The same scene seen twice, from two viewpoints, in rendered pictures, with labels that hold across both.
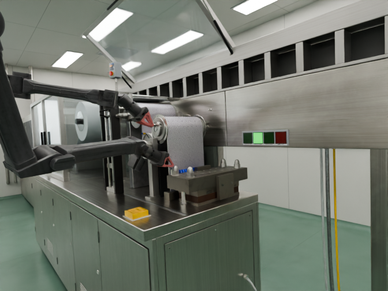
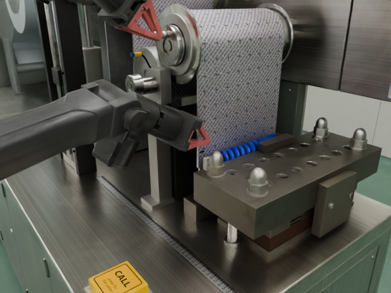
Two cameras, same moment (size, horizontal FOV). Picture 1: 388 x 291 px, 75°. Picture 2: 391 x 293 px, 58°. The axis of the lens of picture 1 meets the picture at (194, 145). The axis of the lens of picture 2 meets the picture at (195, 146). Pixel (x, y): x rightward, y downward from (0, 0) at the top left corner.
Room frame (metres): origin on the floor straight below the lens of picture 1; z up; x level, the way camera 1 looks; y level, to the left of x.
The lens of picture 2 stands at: (0.58, 0.10, 1.33)
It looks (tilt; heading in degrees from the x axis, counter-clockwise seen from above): 22 degrees down; 3
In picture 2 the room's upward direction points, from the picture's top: straight up
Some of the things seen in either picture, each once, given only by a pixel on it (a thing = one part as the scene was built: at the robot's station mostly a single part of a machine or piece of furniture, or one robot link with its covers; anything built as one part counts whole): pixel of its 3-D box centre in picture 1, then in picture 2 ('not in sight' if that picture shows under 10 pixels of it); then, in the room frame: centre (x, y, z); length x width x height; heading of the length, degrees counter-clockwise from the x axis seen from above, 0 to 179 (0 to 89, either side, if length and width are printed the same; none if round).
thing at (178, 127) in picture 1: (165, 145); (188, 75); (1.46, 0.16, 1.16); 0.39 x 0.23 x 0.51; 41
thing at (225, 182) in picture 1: (226, 186); (335, 203); (1.18, -0.14, 0.96); 0.10 x 0.03 x 0.11; 131
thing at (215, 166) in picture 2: (175, 170); (216, 162); (1.17, 0.09, 1.05); 0.04 x 0.04 x 0.04
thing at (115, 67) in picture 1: (114, 70); not in sight; (1.71, 0.51, 1.66); 0.07 x 0.07 x 0.10; 49
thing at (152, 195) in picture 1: (150, 168); (153, 140); (1.27, 0.22, 1.05); 0.06 x 0.05 x 0.31; 131
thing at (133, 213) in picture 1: (136, 213); (118, 286); (1.00, 0.24, 0.91); 0.07 x 0.07 x 0.02; 41
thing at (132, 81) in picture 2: not in sight; (134, 84); (1.25, 0.25, 1.18); 0.04 x 0.02 x 0.04; 41
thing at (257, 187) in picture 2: (190, 171); (258, 179); (1.11, 0.02, 1.05); 0.04 x 0.04 x 0.04
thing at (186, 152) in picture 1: (186, 156); (240, 114); (1.31, 0.04, 1.10); 0.23 x 0.01 x 0.18; 131
